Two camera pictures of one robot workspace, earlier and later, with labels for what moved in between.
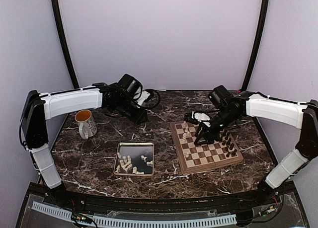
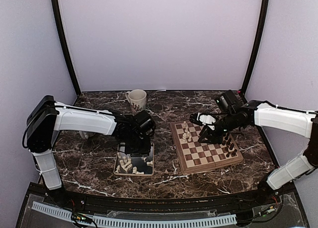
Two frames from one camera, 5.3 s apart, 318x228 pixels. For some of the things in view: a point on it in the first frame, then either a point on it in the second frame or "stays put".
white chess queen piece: [184, 138] stays put
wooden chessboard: [193, 158] stays put
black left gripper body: [124, 108] to [135, 146]
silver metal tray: [135, 159] stays put
